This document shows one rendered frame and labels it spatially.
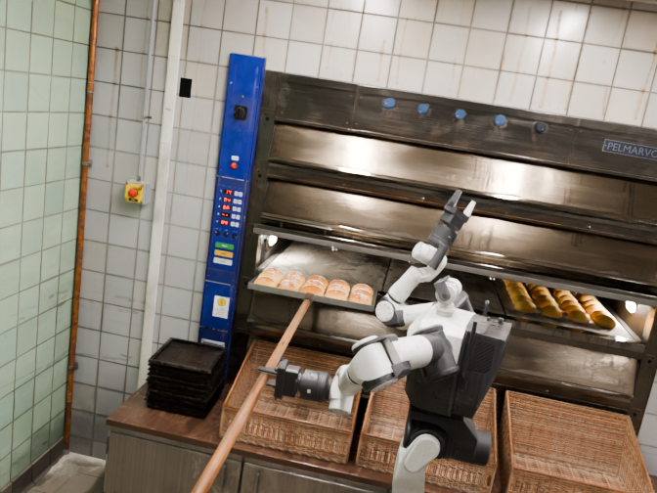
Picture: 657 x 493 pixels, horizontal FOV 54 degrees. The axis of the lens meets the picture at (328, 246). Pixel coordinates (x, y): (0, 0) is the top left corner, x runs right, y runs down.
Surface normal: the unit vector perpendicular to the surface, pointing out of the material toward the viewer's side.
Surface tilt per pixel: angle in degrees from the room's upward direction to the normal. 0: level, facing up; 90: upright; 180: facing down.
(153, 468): 90
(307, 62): 90
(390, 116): 90
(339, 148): 70
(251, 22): 90
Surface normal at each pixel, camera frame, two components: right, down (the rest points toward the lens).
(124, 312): -0.15, 0.20
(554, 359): -0.10, -0.15
